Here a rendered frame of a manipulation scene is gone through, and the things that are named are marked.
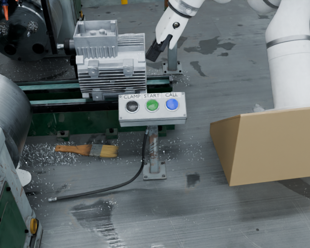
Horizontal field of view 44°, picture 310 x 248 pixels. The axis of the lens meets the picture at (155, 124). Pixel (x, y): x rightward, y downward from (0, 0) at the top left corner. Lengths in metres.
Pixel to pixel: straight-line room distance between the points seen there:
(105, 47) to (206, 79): 0.54
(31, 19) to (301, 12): 0.86
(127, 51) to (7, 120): 0.41
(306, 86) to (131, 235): 0.60
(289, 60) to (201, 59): 0.63
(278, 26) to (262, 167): 0.39
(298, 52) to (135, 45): 0.45
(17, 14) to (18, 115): 0.52
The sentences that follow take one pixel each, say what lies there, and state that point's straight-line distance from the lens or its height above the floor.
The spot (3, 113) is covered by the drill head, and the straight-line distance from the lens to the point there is 0.93.
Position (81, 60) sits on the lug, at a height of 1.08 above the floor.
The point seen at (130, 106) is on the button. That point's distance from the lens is 0.95.
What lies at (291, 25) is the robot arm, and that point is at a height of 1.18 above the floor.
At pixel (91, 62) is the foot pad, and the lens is 1.13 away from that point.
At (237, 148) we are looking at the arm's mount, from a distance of 1.02.
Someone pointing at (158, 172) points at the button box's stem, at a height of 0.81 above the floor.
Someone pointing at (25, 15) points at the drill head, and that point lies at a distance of 1.40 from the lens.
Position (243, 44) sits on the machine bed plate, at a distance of 1.78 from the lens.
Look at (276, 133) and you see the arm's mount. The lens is 1.02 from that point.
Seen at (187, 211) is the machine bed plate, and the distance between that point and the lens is 1.06.
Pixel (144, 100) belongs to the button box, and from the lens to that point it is 0.96.
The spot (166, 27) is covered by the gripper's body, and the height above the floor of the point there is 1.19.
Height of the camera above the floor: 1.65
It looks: 41 degrees down
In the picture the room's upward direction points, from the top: 2 degrees counter-clockwise
